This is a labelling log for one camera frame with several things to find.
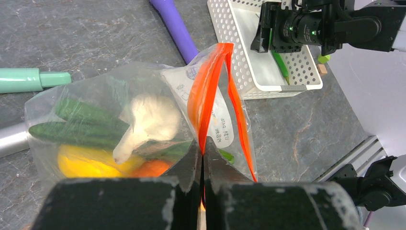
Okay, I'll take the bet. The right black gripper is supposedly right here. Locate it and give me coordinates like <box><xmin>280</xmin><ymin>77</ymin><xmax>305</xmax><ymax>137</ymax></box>
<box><xmin>250</xmin><ymin>1</ymin><xmax>323</xmax><ymax>53</ymax></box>

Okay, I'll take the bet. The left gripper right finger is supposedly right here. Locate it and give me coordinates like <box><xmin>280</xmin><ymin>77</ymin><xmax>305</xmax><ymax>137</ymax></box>
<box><xmin>203</xmin><ymin>138</ymin><xmax>363</xmax><ymax>230</ymax></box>

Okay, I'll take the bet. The orange pumpkin toy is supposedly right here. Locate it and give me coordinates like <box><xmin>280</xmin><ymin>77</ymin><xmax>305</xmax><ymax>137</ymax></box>
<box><xmin>130</xmin><ymin>160</ymin><xmax>172</xmax><ymax>178</ymax></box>

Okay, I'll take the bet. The long green cucumber toy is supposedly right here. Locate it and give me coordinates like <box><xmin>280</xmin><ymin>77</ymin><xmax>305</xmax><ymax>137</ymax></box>
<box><xmin>28</xmin><ymin>121</ymin><xmax>235</xmax><ymax>164</ymax></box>

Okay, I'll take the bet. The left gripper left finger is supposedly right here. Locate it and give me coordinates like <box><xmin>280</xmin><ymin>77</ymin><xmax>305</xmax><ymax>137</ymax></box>
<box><xmin>32</xmin><ymin>143</ymin><xmax>202</xmax><ymax>230</ymax></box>

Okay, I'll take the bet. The green chili pepper toy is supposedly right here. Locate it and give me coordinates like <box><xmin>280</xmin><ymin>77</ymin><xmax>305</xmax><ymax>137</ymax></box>
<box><xmin>271</xmin><ymin>51</ymin><xmax>290</xmax><ymax>85</ymax></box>

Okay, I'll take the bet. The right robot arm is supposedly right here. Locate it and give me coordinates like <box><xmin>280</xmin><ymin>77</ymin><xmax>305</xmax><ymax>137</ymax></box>
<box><xmin>250</xmin><ymin>0</ymin><xmax>406</xmax><ymax>229</ymax></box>

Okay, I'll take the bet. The short green cucumber toy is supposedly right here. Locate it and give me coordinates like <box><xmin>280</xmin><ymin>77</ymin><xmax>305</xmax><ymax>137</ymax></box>
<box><xmin>55</xmin><ymin>98</ymin><xmax>129</xmax><ymax>131</ymax></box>

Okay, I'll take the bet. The white garlic toy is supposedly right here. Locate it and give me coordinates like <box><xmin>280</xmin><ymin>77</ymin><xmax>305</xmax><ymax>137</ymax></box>
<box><xmin>113</xmin><ymin>94</ymin><xmax>181</xmax><ymax>164</ymax></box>

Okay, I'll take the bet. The small wooden cube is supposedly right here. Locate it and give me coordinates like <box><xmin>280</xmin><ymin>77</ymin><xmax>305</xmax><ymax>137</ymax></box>
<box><xmin>317</xmin><ymin>64</ymin><xmax>328</xmax><ymax>77</ymax></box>

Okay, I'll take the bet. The silver toy microphone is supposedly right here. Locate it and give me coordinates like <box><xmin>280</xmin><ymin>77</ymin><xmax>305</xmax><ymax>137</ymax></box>
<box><xmin>0</xmin><ymin>123</ymin><xmax>29</xmax><ymax>158</ymax></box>

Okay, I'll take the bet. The small green cube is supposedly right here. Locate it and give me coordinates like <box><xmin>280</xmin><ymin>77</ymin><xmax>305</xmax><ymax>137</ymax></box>
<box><xmin>317</xmin><ymin>55</ymin><xmax>331</xmax><ymax>64</ymax></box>

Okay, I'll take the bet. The clear zip bag orange zipper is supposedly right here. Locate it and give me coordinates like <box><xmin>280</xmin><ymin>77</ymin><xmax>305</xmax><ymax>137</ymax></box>
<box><xmin>24</xmin><ymin>43</ymin><xmax>258</xmax><ymax>190</ymax></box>

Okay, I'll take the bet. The white plastic basket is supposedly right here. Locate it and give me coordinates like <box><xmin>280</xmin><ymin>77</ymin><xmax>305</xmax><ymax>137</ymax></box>
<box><xmin>207</xmin><ymin>0</ymin><xmax>323</xmax><ymax>100</ymax></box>

